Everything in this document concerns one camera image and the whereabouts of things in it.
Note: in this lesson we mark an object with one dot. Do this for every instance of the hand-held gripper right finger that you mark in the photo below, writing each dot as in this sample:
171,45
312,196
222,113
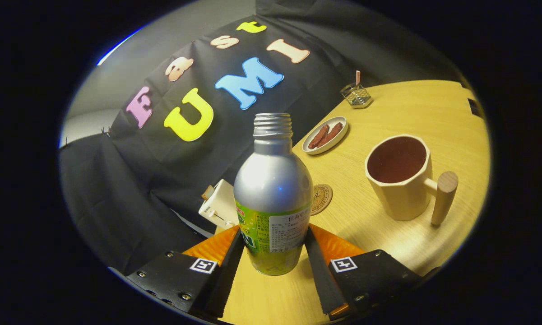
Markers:
320,280

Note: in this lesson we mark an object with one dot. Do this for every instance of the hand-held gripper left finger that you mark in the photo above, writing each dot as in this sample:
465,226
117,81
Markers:
228,280

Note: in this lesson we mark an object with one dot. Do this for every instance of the round brown coaster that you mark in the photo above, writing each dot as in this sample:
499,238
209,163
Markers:
322,198

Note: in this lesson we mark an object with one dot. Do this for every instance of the silver green-label juice bottle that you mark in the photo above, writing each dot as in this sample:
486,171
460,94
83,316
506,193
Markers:
270,185

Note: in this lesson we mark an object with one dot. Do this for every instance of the white toaster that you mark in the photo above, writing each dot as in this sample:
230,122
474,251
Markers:
219,207

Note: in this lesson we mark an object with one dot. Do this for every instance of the wooden table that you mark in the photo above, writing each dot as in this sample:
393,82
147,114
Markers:
388,243

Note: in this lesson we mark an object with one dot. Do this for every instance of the bread slice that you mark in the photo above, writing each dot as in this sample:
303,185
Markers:
207,192

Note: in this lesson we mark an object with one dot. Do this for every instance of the white oval plate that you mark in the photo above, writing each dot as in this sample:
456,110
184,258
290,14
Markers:
316,149

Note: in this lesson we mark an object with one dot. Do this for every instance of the brown snack piece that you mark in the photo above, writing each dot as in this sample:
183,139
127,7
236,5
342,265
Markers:
318,137
334,133

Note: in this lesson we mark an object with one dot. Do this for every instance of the pink stick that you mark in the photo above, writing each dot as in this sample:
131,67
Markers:
358,77

